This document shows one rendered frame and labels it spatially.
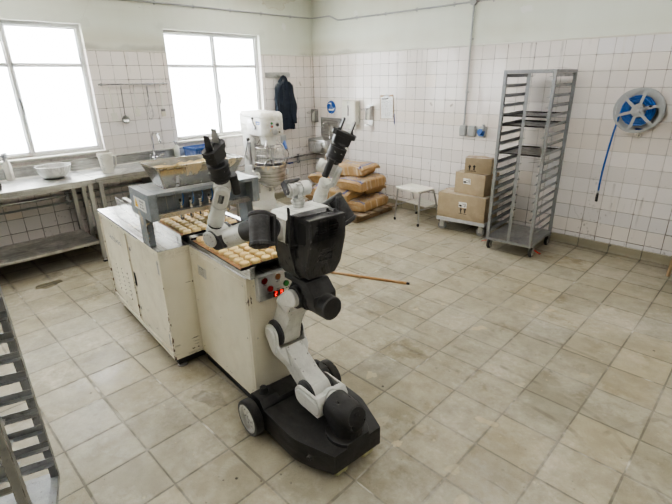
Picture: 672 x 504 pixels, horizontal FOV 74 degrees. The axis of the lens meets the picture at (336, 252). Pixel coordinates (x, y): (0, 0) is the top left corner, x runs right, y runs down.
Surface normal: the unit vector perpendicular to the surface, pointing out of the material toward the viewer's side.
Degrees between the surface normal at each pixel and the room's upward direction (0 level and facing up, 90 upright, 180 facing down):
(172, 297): 90
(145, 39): 90
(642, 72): 90
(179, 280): 90
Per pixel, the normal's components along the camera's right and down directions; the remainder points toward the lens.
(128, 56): 0.72, 0.24
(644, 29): -0.70, 0.27
